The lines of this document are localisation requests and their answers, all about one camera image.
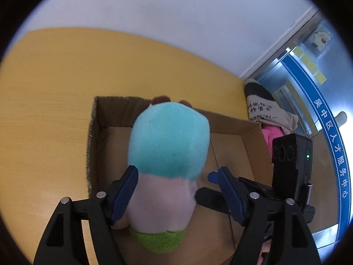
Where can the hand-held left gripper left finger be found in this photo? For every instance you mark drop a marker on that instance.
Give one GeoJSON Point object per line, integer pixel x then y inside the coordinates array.
{"type": "Point", "coordinates": [124, 196]}

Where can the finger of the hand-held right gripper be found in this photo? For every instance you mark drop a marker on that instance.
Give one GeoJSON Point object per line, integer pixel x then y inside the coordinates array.
{"type": "Point", "coordinates": [211, 198]}
{"type": "Point", "coordinates": [213, 177]}

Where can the pig plush toy teal shirt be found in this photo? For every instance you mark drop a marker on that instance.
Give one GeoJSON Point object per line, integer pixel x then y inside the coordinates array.
{"type": "Point", "coordinates": [168, 138]}

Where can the cartoon door sticker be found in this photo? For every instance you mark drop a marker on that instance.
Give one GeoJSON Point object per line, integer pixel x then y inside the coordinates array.
{"type": "Point", "coordinates": [317, 37]}

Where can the yellow square sticker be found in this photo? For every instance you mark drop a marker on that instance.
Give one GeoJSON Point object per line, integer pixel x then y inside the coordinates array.
{"type": "Point", "coordinates": [311, 66]}
{"type": "Point", "coordinates": [320, 77]}
{"type": "Point", "coordinates": [296, 51]}
{"type": "Point", "coordinates": [304, 59]}

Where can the pink plush toy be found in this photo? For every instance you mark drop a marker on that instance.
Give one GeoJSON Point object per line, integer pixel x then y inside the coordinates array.
{"type": "Point", "coordinates": [269, 138]}

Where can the yellow wooden desktop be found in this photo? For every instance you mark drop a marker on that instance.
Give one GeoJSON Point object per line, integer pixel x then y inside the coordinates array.
{"type": "Point", "coordinates": [55, 88]}

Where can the beige printed cloth bag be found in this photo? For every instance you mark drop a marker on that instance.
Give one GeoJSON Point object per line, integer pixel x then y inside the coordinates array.
{"type": "Point", "coordinates": [264, 110]}

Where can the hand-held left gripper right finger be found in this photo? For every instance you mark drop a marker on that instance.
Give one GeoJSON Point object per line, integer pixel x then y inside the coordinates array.
{"type": "Point", "coordinates": [231, 198]}

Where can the dark cloth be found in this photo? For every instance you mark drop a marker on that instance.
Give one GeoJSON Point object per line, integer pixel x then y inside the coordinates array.
{"type": "Point", "coordinates": [252, 89]}

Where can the blue lettered door band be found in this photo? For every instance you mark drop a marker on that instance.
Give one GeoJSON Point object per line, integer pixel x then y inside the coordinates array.
{"type": "Point", "coordinates": [329, 132]}

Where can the cardboard box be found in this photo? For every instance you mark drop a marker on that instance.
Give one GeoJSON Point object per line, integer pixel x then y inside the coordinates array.
{"type": "Point", "coordinates": [234, 146]}

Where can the glass door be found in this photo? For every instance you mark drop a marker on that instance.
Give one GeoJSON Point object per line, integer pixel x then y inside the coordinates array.
{"type": "Point", "coordinates": [297, 88]}

